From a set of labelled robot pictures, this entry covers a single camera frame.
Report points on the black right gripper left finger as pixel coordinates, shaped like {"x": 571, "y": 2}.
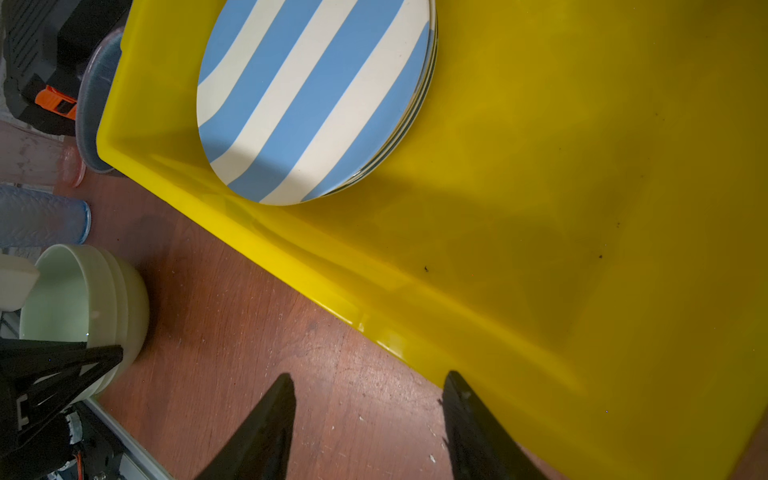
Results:
{"x": 260, "y": 447}

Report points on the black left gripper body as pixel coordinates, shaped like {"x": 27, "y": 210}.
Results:
{"x": 40, "y": 378}

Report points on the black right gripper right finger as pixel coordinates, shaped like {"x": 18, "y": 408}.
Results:
{"x": 478, "y": 445}

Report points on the light green bowl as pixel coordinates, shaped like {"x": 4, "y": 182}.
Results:
{"x": 86, "y": 294}

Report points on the yellow plastic bin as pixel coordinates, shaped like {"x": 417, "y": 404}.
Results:
{"x": 576, "y": 221}

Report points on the blue white striped plate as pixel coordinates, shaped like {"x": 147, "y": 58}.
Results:
{"x": 391, "y": 120}

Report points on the blue translucent cup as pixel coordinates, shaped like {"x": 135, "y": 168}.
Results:
{"x": 31, "y": 218}

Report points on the pink translucent cup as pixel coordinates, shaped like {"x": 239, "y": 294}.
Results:
{"x": 32, "y": 158}

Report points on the dark blue ceramic bowl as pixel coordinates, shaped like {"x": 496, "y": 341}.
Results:
{"x": 92, "y": 98}

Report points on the black plastic tool case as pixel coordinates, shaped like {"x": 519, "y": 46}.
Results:
{"x": 46, "y": 46}

